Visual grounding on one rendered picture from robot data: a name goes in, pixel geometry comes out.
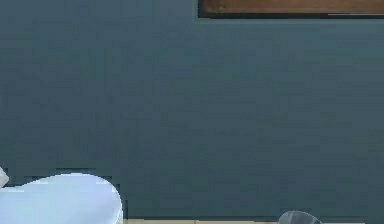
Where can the grey metal garbage can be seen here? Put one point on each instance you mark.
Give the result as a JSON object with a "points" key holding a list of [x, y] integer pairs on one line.
{"points": [[300, 218]]}

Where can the brown framed wall picture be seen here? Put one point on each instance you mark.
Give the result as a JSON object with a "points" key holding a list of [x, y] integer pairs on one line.
{"points": [[290, 7]]}

